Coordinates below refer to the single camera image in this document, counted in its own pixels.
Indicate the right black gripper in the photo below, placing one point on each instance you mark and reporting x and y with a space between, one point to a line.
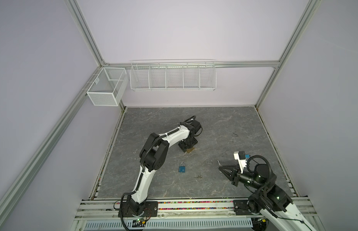
230 175

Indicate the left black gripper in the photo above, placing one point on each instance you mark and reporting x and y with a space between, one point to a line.
184 147

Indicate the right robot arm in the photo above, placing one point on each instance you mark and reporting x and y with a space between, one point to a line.
268 199

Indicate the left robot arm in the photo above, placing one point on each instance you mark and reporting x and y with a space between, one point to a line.
152 158

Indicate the blue padlock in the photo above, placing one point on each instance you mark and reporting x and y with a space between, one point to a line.
182 167

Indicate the white mesh box basket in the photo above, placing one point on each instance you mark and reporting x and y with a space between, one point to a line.
108 86

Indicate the white vented cable duct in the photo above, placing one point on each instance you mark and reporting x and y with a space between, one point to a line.
170 224

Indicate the white wire shelf basket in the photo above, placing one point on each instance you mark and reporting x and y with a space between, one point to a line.
182 74

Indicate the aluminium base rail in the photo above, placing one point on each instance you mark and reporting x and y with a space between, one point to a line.
166 208

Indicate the aluminium frame profiles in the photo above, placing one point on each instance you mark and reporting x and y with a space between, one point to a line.
27 175

